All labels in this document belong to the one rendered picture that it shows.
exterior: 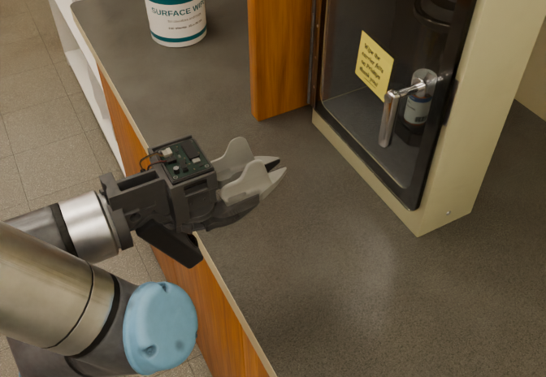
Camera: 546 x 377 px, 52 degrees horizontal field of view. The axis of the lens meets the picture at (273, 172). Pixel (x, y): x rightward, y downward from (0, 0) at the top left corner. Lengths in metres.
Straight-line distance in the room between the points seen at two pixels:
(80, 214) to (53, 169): 1.90
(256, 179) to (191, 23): 0.69
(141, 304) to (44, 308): 0.08
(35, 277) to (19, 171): 2.10
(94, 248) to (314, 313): 0.34
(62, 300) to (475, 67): 0.51
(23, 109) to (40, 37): 0.63
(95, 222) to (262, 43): 0.51
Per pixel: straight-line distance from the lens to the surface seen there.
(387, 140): 0.76
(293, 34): 1.01
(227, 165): 0.67
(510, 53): 0.75
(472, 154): 0.84
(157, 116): 1.12
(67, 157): 2.53
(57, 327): 0.47
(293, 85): 1.07
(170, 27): 1.28
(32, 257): 0.45
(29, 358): 0.61
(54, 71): 3.07
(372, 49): 0.82
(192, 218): 0.63
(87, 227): 0.60
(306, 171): 0.98
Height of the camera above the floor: 1.63
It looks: 45 degrees down
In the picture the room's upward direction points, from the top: straight up
